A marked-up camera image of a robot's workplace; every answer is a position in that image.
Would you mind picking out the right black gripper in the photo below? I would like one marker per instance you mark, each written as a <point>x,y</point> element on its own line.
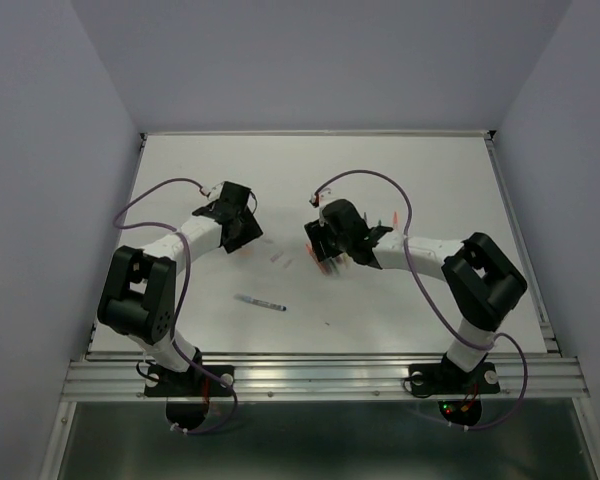
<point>316,233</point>

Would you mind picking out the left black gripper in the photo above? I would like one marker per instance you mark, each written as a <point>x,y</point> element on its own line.
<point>252,231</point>

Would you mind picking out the orange highlighter cap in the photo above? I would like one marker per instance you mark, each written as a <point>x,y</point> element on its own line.
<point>246,252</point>

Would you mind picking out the blue clear pen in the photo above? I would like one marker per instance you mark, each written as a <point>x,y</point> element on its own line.
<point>259,303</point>

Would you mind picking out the orange red highlighter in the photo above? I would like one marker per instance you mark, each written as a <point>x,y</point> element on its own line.
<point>310,250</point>

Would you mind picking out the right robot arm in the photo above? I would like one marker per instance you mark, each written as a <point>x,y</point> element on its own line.
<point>484,283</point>

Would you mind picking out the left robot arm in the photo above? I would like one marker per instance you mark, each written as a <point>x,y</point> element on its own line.
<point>139,299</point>

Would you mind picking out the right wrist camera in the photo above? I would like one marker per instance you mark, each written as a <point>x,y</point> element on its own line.
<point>321,197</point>

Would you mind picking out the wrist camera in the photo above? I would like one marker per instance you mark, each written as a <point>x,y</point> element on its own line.
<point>321,197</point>
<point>207,192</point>

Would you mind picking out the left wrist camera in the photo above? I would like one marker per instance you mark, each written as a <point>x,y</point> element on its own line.
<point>207,192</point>

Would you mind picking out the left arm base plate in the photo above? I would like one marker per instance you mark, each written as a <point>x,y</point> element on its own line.
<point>196,402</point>

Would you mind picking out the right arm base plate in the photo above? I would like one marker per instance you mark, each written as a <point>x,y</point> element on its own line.
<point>459,392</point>

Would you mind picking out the aluminium rail frame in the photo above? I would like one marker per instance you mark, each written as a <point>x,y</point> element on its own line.
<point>334,415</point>

